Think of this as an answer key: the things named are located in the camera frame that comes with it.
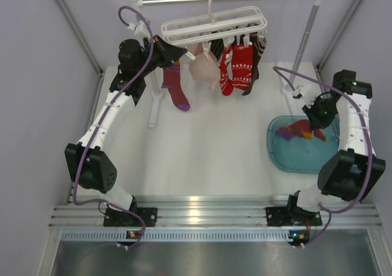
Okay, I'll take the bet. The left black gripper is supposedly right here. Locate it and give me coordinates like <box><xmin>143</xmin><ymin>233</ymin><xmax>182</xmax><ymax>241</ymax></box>
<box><xmin>136</xmin><ymin>34</ymin><xmax>186</xmax><ymax>77</ymax></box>

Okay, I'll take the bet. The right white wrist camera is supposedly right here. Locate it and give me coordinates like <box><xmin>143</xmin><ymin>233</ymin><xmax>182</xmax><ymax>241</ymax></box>
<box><xmin>292</xmin><ymin>84</ymin><xmax>321</xmax><ymax>108</ymax></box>

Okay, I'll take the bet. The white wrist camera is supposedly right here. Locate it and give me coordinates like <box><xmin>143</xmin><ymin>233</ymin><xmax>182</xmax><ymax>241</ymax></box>
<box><xmin>292</xmin><ymin>84</ymin><xmax>321</xmax><ymax>108</ymax></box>
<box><xmin>127</xmin><ymin>20</ymin><xmax>151</xmax><ymax>40</ymax></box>

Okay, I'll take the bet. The perforated cable duct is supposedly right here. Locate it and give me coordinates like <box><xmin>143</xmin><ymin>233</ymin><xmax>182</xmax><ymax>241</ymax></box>
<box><xmin>61</xmin><ymin>229</ymin><xmax>309</xmax><ymax>242</ymax></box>

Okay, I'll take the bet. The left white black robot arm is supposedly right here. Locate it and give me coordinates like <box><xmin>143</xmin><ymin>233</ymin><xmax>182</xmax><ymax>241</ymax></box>
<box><xmin>65</xmin><ymin>35</ymin><xmax>187</xmax><ymax>227</ymax></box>

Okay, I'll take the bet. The teal plastic basket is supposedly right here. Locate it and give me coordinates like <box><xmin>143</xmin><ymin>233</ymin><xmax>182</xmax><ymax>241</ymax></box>
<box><xmin>266</xmin><ymin>116</ymin><xmax>339</xmax><ymax>174</ymax></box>

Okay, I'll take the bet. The pink sock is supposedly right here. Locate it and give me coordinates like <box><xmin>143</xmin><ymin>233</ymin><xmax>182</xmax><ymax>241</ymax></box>
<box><xmin>189</xmin><ymin>43</ymin><xmax>221</xmax><ymax>91</ymax></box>

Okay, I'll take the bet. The red sock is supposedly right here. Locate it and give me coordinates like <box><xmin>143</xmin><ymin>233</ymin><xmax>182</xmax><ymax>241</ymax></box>
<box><xmin>219</xmin><ymin>44</ymin><xmax>254</xmax><ymax>96</ymax></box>

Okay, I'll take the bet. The orange purple sock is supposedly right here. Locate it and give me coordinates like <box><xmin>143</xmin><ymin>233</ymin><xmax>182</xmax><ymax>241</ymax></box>
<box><xmin>275</xmin><ymin>119</ymin><xmax>327</xmax><ymax>142</ymax></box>
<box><xmin>161</xmin><ymin>61</ymin><xmax>190</xmax><ymax>112</ymax></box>

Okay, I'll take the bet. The white metal drying rack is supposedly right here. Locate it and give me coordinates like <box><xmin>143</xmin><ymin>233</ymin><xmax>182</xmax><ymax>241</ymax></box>
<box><xmin>128</xmin><ymin>0</ymin><xmax>330</xmax><ymax>127</ymax></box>

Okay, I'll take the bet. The brown striped sock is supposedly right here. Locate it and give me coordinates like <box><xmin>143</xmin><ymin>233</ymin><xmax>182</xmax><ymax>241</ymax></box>
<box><xmin>242</xmin><ymin>32</ymin><xmax>266</xmax><ymax>96</ymax></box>

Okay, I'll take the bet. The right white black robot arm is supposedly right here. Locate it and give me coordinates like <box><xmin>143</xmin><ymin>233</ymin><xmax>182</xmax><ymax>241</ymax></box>
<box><xmin>266</xmin><ymin>70</ymin><xmax>386</xmax><ymax>226</ymax></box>

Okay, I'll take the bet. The aluminium mounting rail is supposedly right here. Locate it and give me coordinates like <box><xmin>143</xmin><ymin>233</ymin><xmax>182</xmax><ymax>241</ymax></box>
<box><xmin>48</xmin><ymin>195</ymin><xmax>382</xmax><ymax>228</ymax></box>

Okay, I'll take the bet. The white plastic clip hanger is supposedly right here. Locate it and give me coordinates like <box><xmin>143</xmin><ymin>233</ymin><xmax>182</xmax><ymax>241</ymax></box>
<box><xmin>161</xmin><ymin>0</ymin><xmax>268</xmax><ymax>53</ymax></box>

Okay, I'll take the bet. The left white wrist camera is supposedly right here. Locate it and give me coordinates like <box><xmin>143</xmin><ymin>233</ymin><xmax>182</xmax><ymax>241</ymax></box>
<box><xmin>127</xmin><ymin>20</ymin><xmax>151</xmax><ymax>40</ymax></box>

